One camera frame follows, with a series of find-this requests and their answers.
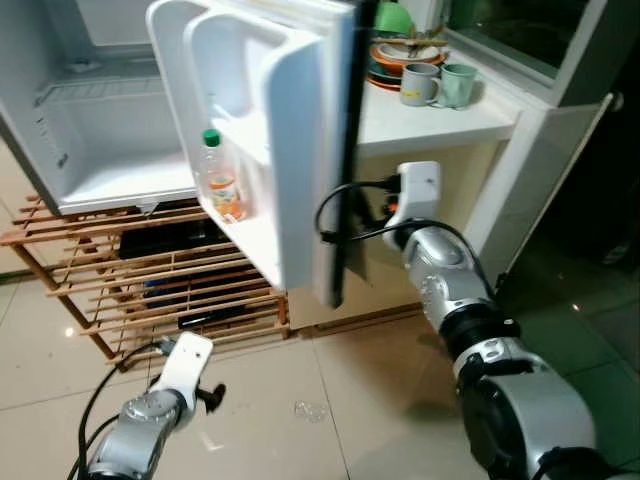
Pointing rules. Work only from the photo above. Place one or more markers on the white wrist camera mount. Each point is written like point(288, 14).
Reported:
point(185, 365)
point(418, 190)

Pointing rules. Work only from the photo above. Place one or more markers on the white framed glass sliding door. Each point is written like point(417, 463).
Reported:
point(590, 50)

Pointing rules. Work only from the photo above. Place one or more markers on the dark blue bottle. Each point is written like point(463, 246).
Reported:
point(190, 289)

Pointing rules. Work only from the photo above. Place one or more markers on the white counter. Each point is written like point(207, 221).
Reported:
point(440, 125)

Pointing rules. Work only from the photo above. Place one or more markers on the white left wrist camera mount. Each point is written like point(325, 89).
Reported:
point(185, 365)

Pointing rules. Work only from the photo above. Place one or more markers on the green plastic bowl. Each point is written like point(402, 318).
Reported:
point(393, 18)

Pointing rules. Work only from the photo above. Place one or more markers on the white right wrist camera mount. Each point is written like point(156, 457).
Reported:
point(418, 190)

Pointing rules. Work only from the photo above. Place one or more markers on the pale green mug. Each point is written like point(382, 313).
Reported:
point(460, 88)

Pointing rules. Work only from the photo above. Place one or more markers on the wooden slatted rack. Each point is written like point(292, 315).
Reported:
point(90, 225)

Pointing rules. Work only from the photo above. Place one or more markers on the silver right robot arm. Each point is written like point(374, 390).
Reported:
point(450, 280)

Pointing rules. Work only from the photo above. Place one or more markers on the green capped drink bottle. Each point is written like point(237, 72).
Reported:
point(218, 175)

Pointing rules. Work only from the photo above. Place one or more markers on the orange plate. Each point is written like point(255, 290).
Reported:
point(385, 68)

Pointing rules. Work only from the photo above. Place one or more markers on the white container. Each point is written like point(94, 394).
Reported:
point(430, 14)

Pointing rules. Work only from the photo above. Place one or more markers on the grey mug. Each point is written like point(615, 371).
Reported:
point(418, 88)

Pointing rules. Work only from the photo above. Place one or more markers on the teal plate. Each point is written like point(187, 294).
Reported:
point(380, 80)

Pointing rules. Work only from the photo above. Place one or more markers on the black bottle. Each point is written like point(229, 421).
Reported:
point(215, 320)

